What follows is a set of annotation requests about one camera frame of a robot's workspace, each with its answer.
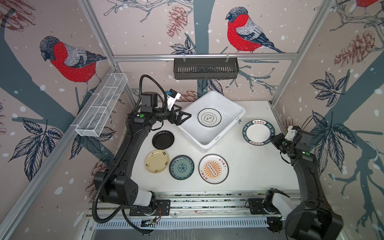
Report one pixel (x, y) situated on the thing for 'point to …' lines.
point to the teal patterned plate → (181, 167)
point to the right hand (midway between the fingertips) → (271, 136)
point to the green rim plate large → (258, 132)
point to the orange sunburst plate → (213, 168)
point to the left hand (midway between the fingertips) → (184, 111)
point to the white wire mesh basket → (101, 104)
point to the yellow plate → (157, 161)
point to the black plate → (163, 139)
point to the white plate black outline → (209, 117)
